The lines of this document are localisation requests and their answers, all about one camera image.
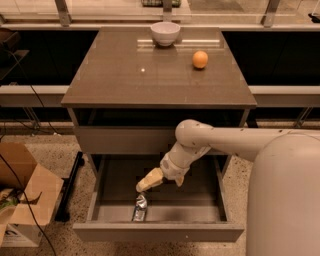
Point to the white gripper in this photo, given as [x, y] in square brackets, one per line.
[172, 167]

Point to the silver blue redbull can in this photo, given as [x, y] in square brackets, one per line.
[140, 209]

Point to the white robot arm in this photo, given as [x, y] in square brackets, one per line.
[283, 212]

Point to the open grey middle drawer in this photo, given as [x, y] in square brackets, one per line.
[194, 212]

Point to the closed grey top drawer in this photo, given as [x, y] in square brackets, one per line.
[124, 141]

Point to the grey drawer cabinet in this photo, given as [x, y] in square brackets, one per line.
[127, 80]

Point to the black bar on floor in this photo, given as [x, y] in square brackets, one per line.
[62, 214]

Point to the orange fruit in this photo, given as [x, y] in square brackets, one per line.
[200, 59]

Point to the white ceramic bowl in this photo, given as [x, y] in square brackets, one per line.
[165, 33]

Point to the open cardboard box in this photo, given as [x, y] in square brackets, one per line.
[29, 193]

